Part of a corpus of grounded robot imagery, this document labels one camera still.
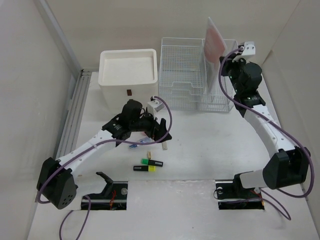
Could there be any booklet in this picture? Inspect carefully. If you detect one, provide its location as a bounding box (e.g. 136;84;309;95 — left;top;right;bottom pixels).
203;17;227;94

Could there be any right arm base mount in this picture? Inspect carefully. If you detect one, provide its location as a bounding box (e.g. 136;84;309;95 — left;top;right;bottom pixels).
213;180;265;210

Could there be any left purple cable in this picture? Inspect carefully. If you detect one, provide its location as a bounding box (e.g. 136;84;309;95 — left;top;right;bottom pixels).
36;96;175;240

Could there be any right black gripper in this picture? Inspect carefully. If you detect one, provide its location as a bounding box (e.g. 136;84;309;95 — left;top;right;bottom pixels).
219;53;247;94

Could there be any aluminium rail frame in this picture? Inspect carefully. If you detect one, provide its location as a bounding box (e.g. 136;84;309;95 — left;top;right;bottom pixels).
53;69;92;159

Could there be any small tan eraser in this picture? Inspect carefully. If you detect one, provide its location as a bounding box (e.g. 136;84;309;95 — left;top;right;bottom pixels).
147;151;152;159

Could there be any yellow highlighter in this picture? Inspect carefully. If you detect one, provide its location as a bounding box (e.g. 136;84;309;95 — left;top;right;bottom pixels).
133;165;156;172

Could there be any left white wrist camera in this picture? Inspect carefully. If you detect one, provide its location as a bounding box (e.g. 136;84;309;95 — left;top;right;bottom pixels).
146;98;165;118

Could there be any white drawer organizer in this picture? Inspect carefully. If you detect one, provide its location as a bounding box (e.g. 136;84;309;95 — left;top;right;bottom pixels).
98;48;159;114

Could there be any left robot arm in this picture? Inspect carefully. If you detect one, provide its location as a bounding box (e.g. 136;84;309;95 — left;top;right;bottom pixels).
36;96;172;210

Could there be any purple cable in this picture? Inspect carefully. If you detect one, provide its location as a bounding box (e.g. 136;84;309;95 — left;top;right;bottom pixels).
217;47;315;221
36;96;175;240

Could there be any green highlighter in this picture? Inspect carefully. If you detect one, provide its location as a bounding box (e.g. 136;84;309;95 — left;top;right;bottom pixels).
141;158;164;167

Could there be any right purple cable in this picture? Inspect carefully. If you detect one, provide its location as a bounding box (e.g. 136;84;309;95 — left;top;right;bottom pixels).
217;47;315;221

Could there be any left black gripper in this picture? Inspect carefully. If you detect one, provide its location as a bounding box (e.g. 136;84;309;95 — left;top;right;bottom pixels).
129;108;171;143

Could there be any grey eraser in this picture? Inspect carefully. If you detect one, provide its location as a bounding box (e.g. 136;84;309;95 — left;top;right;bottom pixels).
162;141;168;151

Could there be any white wire mesh organizer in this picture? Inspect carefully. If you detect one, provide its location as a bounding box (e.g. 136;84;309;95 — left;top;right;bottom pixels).
158;37;234;113

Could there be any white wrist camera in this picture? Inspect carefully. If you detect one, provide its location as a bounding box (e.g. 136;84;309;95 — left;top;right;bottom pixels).
237;41;256;61
146;98;165;118

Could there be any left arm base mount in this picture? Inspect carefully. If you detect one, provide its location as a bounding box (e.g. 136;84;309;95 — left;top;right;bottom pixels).
87;171;129;211

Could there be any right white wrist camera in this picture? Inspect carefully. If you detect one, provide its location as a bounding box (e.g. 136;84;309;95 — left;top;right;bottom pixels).
237;41;256;61

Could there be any clear glue bottle blue cap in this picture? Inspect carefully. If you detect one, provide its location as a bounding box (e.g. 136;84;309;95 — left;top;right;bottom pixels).
127;136;153;150

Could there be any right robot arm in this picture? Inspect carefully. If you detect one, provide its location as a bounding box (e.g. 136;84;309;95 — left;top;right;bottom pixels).
220;57;314;197

